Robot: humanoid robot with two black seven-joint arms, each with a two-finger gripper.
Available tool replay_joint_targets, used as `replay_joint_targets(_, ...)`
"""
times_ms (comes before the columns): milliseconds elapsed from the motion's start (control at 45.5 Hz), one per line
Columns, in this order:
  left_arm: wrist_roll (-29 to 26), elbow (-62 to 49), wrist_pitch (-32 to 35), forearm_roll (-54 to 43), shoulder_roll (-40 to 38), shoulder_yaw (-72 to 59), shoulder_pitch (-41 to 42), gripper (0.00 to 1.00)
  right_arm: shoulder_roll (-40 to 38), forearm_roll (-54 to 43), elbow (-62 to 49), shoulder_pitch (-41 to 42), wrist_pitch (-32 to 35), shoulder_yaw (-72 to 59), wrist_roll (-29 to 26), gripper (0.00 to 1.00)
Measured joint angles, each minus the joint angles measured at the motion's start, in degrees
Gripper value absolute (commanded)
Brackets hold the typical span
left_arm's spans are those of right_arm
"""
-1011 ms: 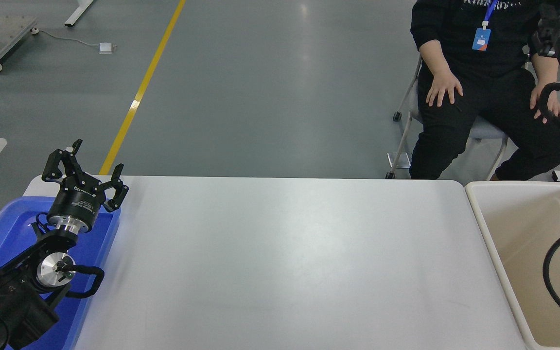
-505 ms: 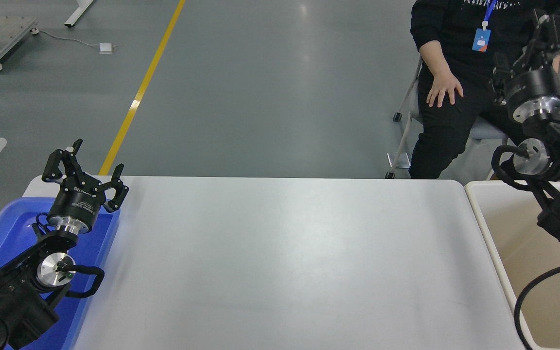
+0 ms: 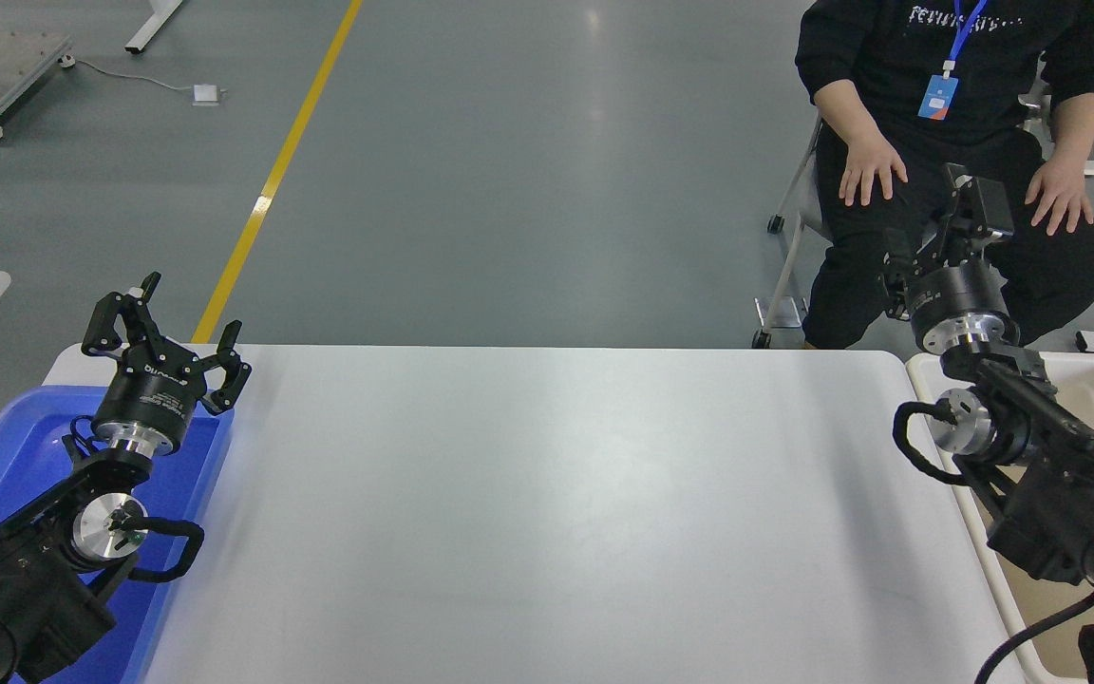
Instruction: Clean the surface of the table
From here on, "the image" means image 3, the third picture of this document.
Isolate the white table leg foot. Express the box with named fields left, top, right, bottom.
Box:
left=124, top=0, right=187, bottom=54

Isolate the white floor cable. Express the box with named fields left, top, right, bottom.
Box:
left=72, top=59, right=197, bottom=96

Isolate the blue plastic tray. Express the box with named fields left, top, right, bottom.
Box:
left=0, top=384, right=236, bottom=684

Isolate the grey wheeled metal platform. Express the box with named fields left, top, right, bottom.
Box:
left=0, top=28, right=76, bottom=144

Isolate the blue lanyard with badge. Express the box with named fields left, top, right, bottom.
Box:
left=917, top=0, right=990, bottom=122

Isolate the person's left hand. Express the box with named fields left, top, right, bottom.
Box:
left=1025, top=157, right=1094, bottom=238

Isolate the grey office chair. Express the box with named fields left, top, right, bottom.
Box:
left=752, top=112, right=838, bottom=351

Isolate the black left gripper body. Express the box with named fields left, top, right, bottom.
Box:
left=93, top=342, right=202, bottom=442

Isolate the person's right hand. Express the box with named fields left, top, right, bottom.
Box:
left=837, top=138, right=910, bottom=208

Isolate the person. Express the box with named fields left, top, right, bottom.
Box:
left=794, top=0, right=1094, bottom=351

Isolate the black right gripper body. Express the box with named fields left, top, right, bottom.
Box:
left=906, top=264, right=1012, bottom=336

